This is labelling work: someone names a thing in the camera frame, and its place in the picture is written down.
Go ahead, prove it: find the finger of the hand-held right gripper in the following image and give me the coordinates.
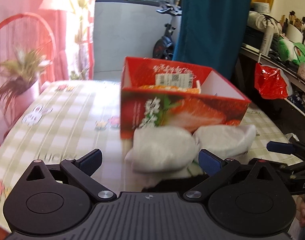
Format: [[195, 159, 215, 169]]
[[266, 141, 305, 160], [274, 160, 304, 179]]

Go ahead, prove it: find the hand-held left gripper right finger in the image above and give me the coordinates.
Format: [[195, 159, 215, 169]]
[[184, 149, 280, 202]]

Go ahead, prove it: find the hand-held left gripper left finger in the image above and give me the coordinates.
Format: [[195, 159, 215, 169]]
[[24, 149, 117, 202]]

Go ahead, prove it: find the white soft pack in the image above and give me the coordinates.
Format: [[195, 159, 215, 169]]
[[124, 126, 197, 173], [193, 124, 257, 157]]

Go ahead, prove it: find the red strawberry print cardboard box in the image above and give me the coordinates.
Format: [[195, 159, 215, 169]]
[[120, 56, 252, 140]]

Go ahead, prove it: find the pale green cloth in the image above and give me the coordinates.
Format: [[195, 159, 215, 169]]
[[189, 161, 202, 177]]

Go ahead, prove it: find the red plastic bag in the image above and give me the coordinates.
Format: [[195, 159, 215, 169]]
[[254, 62, 289, 100]]

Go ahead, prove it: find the orange packet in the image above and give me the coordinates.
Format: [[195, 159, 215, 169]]
[[137, 84, 201, 95]]

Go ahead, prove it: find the dark desk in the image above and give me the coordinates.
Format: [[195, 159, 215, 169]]
[[236, 44, 305, 137]]

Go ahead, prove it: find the green plastic bag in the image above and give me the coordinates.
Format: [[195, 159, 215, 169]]
[[278, 37, 305, 62]]

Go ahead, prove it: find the white spray bottle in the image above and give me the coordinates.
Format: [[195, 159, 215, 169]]
[[261, 25, 274, 55]]

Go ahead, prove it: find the black bag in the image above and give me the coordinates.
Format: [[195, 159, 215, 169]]
[[244, 26, 278, 53]]

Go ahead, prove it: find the white brush holder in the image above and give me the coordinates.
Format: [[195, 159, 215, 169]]
[[285, 25, 304, 43]]

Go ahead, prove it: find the white cloth bag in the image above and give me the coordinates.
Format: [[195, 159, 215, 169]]
[[248, 11, 280, 34]]

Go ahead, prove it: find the bunch of makeup brushes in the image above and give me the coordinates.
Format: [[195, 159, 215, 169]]
[[280, 11, 305, 34]]

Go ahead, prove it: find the black exercise bike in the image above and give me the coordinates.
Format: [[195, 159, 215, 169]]
[[152, 1, 184, 61]]

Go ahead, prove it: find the teal curtain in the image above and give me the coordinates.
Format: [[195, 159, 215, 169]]
[[173, 0, 258, 87]]

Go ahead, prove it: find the paper roll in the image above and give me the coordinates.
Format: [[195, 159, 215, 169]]
[[251, 2, 270, 14]]

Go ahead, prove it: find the white wire basket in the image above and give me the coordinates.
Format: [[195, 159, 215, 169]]
[[258, 54, 305, 119]]

